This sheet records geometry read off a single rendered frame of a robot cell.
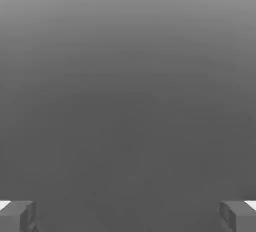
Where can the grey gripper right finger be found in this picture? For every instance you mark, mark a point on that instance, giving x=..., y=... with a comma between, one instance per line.
x=242, y=218

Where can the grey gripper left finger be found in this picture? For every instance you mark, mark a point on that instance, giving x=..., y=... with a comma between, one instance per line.
x=14, y=218

